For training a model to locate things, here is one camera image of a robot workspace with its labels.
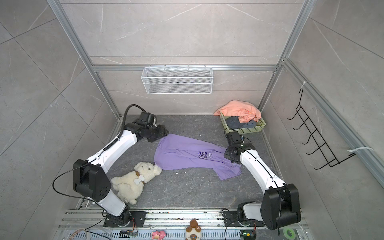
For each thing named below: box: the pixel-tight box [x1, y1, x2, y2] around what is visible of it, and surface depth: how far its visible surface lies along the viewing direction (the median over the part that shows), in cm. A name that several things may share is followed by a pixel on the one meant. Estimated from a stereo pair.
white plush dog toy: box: [111, 161, 162, 205], surface depth 80 cm
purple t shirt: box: [153, 134, 242, 181], surface depth 97 cm
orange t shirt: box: [213, 100, 262, 123], surface depth 109 cm
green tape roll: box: [283, 227, 296, 240], surface depth 71 cm
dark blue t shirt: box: [225, 116, 256, 129], surface depth 113 cm
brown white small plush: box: [185, 219, 201, 240], surface depth 70 cm
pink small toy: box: [151, 230, 166, 240], surface depth 69 cm
